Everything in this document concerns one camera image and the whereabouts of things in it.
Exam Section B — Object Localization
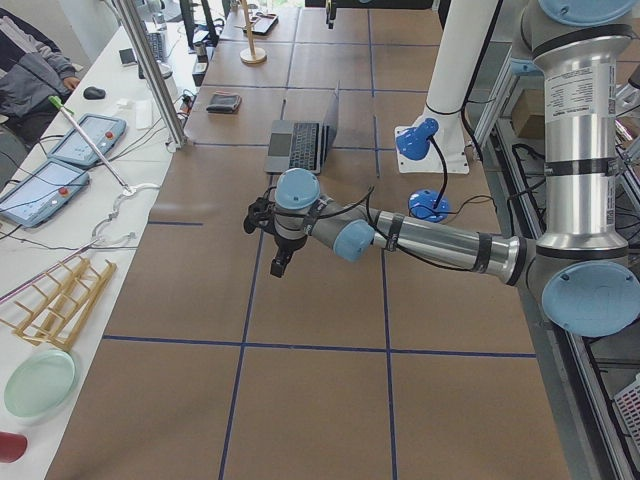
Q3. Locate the green plate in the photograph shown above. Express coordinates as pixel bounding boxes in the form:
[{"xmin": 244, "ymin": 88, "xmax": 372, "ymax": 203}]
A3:
[{"xmin": 3, "ymin": 349, "xmax": 76, "ymax": 419}]

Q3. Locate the person in grey jacket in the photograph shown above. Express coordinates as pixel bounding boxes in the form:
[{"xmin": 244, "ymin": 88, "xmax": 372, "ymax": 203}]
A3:
[{"xmin": 1, "ymin": 9, "xmax": 80, "ymax": 147}]

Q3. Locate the far teach pendant tablet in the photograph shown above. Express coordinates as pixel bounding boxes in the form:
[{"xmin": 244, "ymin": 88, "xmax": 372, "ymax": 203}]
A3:
[{"xmin": 48, "ymin": 112, "xmax": 128, "ymax": 169}]

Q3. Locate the smartphone on table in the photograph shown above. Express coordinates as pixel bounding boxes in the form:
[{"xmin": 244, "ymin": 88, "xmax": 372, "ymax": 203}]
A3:
[{"xmin": 119, "ymin": 48, "xmax": 137, "ymax": 67}]

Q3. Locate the teach pendant tablet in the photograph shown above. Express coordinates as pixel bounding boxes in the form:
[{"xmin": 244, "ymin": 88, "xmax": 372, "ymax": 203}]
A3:
[
  {"xmin": 1, "ymin": 159, "xmax": 89, "ymax": 228},
  {"xmin": 48, "ymin": 112, "xmax": 128, "ymax": 169}
]

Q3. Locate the grey laptop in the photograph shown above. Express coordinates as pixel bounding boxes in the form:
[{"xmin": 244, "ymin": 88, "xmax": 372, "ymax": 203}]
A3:
[{"xmin": 263, "ymin": 83, "xmax": 340, "ymax": 174}]

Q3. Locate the red cup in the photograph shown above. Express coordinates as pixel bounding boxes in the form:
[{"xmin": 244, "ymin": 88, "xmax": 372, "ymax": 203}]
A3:
[{"xmin": 0, "ymin": 431, "xmax": 28, "ymax": 463}]

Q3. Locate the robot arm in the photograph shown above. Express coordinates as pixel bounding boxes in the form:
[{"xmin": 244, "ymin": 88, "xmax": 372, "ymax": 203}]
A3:
[{"xmin": 267, "ymin": 1, "xmax": 639, "ymax": 337}]

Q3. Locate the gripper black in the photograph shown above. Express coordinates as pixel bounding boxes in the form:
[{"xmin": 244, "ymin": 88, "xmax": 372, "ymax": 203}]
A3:
[
  {"xmin": 270, "ymin": 232, "xmax": 306, "ymax": 277},
  {"xmin": 325, "ymin": 0, "xmax": 338, "ymax": 26}
]

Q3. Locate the aluminium frame post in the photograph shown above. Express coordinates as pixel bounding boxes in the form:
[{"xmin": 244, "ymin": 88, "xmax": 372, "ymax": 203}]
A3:
[{"xmin": 114, "ymin": 0, "xmax": 187, "ymax": 150}]

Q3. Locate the cardboard box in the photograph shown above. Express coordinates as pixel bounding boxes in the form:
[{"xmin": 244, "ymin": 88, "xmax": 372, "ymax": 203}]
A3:
[{"xmin": 511, "ymin": 89, "xmax": 545, "ymax": 140}]

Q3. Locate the black computer mouse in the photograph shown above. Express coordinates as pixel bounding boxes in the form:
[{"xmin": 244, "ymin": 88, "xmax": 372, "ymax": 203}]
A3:
[{"xmin": 83, "ymin": 86, "xmax": 106, "ymax": 100}]

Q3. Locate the black keyboard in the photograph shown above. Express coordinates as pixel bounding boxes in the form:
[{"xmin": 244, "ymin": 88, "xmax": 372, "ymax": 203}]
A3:
[{"xmin": 146, "ymin": 31, "xmax": 166, "ymax": 62}]

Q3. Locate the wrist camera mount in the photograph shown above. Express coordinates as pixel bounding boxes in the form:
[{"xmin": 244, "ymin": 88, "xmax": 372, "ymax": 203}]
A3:
[{"xmin": 243, "ymin": 197, "xmax": 275, "ymax": 235}]

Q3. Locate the grey and pink folded cloth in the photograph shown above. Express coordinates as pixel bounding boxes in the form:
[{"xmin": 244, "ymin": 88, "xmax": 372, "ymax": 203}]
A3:
[{"xmin": 206, "ymin": 92, "xmax": 242, "ymax": 114}]

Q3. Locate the near teach pendant tablet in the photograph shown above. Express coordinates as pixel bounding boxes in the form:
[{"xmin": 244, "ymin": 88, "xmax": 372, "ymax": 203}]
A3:
[{"xmin": 1, "ymin": 159, "xmax": 89, "ymax": 228}]

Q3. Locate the white plastic basket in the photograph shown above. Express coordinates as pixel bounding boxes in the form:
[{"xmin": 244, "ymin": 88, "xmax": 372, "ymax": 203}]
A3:
[{"xmin": 614, "ymin": 374, "xmax": 639, "ymax": 450}]

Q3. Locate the metal rod with green tip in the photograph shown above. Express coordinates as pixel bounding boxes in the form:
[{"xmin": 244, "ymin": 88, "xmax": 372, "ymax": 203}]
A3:
[{"xmin": 48, "ymin": 96, "xmax": 136, "ymax": 196}]

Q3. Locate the wooden mug tree stand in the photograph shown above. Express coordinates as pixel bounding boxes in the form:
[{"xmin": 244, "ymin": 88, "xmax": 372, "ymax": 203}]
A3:
[{"xmin": 240, "ymin": 0, "xmax": 267, "ymax": 65}]

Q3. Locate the wooden dish rack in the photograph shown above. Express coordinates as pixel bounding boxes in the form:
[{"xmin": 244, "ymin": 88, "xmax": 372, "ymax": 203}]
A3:
[{"xmin": 1, "ymin": 256, "xmax": 117, "ymax": 352}]

